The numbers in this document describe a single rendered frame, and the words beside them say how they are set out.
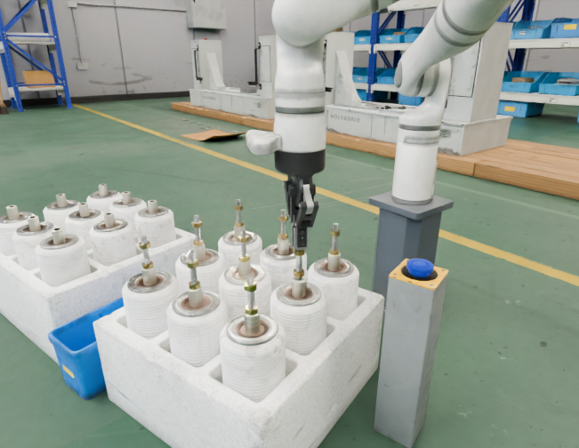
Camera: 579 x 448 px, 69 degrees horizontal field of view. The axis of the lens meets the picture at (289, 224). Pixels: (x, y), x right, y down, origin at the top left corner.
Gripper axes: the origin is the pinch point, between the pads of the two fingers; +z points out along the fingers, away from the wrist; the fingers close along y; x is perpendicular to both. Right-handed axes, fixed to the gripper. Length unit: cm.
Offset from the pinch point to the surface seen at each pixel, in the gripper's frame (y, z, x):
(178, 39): 693, -54, 30
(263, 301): 4.8, 14.2, 5.4
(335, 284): 3.2, 11.4, -7.4
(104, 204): 60, 11, 41
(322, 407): -8.4, 27.5, -1.8
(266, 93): 344, 5, -52
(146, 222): 42, 11, 29
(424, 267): -9.2, 2.9, -16.9
